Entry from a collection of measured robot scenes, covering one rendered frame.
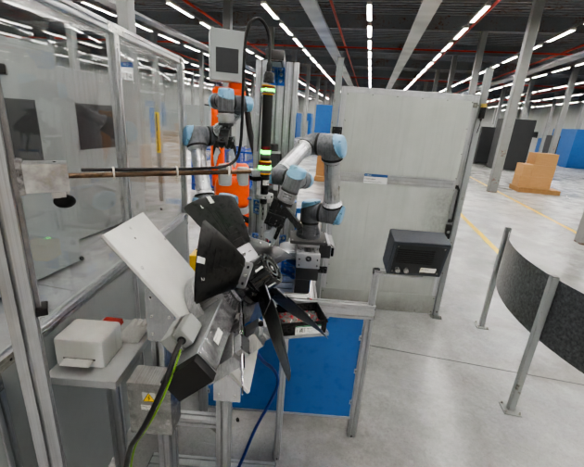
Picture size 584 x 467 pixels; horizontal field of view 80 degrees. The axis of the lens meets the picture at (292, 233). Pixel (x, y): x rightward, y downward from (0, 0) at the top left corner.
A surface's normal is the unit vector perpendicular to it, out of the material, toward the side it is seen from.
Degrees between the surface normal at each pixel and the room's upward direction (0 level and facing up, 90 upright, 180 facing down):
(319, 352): 90
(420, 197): 90
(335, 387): 90
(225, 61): 90
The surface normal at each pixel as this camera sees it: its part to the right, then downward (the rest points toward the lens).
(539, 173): -0.20, 0.29
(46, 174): 0.54, 0.30
